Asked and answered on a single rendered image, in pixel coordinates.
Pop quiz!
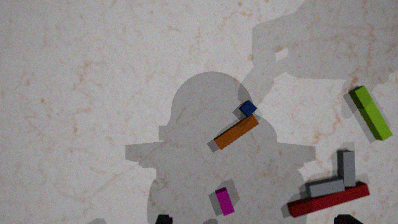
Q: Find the dark red rectangular bar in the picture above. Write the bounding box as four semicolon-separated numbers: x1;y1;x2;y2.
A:
287;181;370;218

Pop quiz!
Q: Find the orange rod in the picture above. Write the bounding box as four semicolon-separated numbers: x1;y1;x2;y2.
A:
213;114;259;150

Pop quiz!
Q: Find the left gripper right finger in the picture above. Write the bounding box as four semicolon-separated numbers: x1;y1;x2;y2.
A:
334;214;363;224

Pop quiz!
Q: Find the grey rectangular rod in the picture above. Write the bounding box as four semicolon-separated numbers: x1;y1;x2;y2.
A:
337;150;356;187
305;177;345;198

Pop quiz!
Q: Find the small blue cube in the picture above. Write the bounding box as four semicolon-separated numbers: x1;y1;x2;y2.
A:
239;100;257;117

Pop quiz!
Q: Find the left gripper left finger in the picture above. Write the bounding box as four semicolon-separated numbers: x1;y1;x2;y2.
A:
155;214;173;224

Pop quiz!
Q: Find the magenta rectangular block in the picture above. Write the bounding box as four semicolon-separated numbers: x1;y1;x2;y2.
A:
215;187;235;216

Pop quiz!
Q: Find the lime green rod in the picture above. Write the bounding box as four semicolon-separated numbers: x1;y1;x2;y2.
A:
348;86;393;141

